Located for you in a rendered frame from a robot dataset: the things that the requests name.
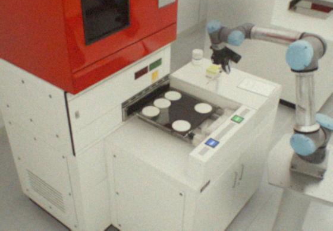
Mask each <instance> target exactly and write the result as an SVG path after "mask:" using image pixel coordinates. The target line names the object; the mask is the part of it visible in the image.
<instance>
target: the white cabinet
mask: <svg viewBox="0 0 333 231"><path fill-rule="evenodd" d="M277 107H278V105H277V106H276V107H275V108H274V110H272V111H271V112H270V113H269V114H268V115H267V116H266V117H265V118H264V120H263V121H262V122H261V123H260V124H259V125H258V126H257V127H256V128H255V129H254V131H253V132H252V133H251V134H250V135H249V136H248V137H247V138H246V139H245V140H244V141H243V143H241V144H240V145H239V146H238V147H237V148H236V149H235V150H234V151H233V153H232V154H231V155H230V156H229V157H228V158H227V159H226V160H225V161H224V162H223V163H222V164H221V165H220V167H219V168H217V170H216V171H214V172H213V174H211V175H210V177H208V178H207V180H206V181H205V182H204V183H203V184H202V185H201V186H199V188H198V189H197V190H196V191H195V190H193V189H191V188H190V187H188V186H186V185H184V184H182V183H181V182H179V181H177V180H176V179H174V178H172V177H170V176H167V175H166V174H164V173H162V172H161V171H159V170H157V169H155V168H154V167H153V166H151V165H148V164H146V163H144V162H143V161H141V160H139V159H138V158H136V157H134V156H132V155H131V154H128V153H126V152H125V151H123V150H122V149H120V148H118V147H116V146H114V145H113V144H111V143H109V142H107V141H105V140H104V146H105V158H106V171H107V178H108V190H109V203H110V209H111V222H112V224H113V225H114V226H115V228H116V229H117V230H119V231H224V230H225V229H226V228H227V226H228V225H229V223H231V221H232V220H233V218H234V217H235V216H236V215H237V213H239V211H240V210H241V208H242V207H243V205H245V203H246V202H247V201H248V200H249V198H250V197H251V195H252V194H253V193H254V192H255V190H257V188H258V187H259V185H260V183H261V179H262V172H263V167H264V164H265V160H266V155H267V152H268V147H269V142H270V140H271V135H272V130H273V127H274V120H275V115H276V112H277Z"/></svg>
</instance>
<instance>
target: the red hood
mask: <svg viewBox="0 0 333 231"><path fill-rule="evenodd" d="M177 9H178V0H0V58H1V59H3V60H5V61H7V62H9V63H11V64H13V65H15V66H17V67H19V68H21V69H23V70H25V71H27V72H29V73H31V74H33V75H35V76H37V77H39V78H41V79H42V80H45V81H47V82H49V83H51V84H52V85H54V86H56V87H58V88H60V89H63V90H65V91H67V92H69V93H70V94H72V95H74V96H75V95H76V94H78V93H79V92H81V91H83V90H85V89H87V88H89V87H91V86H93V85H94V84H96V83H98V82H100V81H101V80H103V79H105V78H106V77H110V76H111V75H112V74H114V73H116V72H118V71H120V70H122V69H123V68H125V67H127V66H130V65H131V64H133V63H135V62H136V61H138V60H140V59H142V58H143V57H145V56H147V55H150V54H151V53H154V52H155V51H156V50H158V49H160V48H162V47H164V46H166V45H167V44H170V43H172V42H173V41H175V40H176V39H177Z"/></svg>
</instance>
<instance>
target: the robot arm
mask: <svg viewBox="0 0 333 231"><path fill-rule="evenodd" d="M207 29H208V33H209V37H210V41H211V46H210V49H212V52H213V54H212V55H211V61H212V60H213V62H212V64H214V65H221V67H219V68H218V69H219V70H220V71H222V72H225V73H226V74H228V75H229V74H230V72H231V65H232V61H233V62H234V63H235V64H237V63H239V61H240V59H241V57H242V56H240V55H239V54H237V53H235V52H234V51H233V50H231V49H230V48H228V47H227V46H226V43H227V44H229V45H231V46H241V44H242V42H243V40H244V39H251V40H255V41H259V42H264V43H269V44H272V45H278V46H283V47H286V48H288V49H287V50H286V53H285V60H286V63H287V64H288V65H289V67H290V68H291V72H292V73H293V74H294V81H295V94H296V121H297V122H296V123H295V124H294V125H293V135H292V136H291V138H290V145H291V147H292V149H293V150H294V151H295V152H296V153H297V155H298V156H299V158H301V159H302V160H304V161H306V162H309V163H313V164H319V163H322V162H324V161H325V159H326V149H327V144H328V141H329V140H330V138H331V135H332V133H333V119H331V118H330V117H328V116H326V115H323V114H320V113H316V96H315V72H316V71H317V70H318V60H319V59H320V58H322V57H323V56H324V55H325V52H326V50H327V44H326V41H325V39H324V38H323V37H322V36H320V35H318V34H315V33H309V32H305V31H303V32H302V33H296V32H292V31H286V30H280V29H271V28H267V27H261V26H257V25H255V24H254V23H245V24H243V25H241V26H237V27H234V28H232V29H231V28H228V27H224V26H221V23H220V21H219V20H212V21H210V22H209V23H208V24H207Z"/></svg>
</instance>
